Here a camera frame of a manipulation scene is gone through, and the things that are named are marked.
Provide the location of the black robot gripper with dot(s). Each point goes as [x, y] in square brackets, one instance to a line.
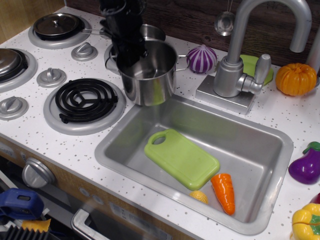
[123, 20]

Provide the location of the tall steel pot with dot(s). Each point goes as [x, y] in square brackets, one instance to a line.
[152, 79]

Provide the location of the silver stove knob upper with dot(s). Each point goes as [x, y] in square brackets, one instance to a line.
[84, 52]

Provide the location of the silver stove knob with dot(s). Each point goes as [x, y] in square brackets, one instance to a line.
[84, 52]
[51, 78]
[12, 108]

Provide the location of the silver stove knob middle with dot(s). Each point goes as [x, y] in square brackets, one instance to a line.
[51, 78]

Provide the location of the silver stove knob lower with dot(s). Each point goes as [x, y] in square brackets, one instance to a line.
[12, 108]

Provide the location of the back right burner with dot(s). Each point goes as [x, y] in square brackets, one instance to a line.
[110, 58]

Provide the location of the small steel saucepan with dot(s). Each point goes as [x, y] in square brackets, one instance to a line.
[150, 32]

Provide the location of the front black coil burner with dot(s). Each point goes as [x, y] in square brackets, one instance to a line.
[84, 106]

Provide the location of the purple striped toy onion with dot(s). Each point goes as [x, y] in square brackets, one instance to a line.
[201, 59]

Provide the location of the black frying pan with lid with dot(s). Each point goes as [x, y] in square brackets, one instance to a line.
[60, 26]

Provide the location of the hanging steel ladle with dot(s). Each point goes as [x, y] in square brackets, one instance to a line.
[224, 22]

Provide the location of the silver faucet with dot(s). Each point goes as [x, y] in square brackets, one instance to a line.
[235, 90]

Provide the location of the steel lid on left burner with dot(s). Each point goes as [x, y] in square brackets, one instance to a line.
[11, 62]

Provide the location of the green plate behind faucet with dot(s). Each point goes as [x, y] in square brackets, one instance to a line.
[249, 67]

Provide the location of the green cutting board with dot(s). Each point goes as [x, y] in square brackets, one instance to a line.
[185, 161]

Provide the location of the silver oven knob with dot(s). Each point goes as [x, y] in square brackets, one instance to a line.
[37, 175]

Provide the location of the silver sink basin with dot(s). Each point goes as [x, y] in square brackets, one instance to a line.
[255, 156]

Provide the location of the yellow toy corn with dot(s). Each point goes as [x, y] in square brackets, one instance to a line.
[200, 196]

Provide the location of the orange toy carrot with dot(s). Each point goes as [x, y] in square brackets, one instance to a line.
[223, 188]

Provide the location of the orange toy pumpkin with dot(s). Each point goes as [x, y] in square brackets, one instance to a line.
[296, 79]

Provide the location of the blue clamp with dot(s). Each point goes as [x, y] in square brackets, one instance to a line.
[20, 204]

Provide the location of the purple toy eggplant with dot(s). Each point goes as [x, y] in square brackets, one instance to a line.
[306, 169]

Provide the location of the yellow toy bell pepper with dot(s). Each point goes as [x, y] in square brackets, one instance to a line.
[306, 223]

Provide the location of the silver oven door handle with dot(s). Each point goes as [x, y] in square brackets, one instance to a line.
[97, 226]

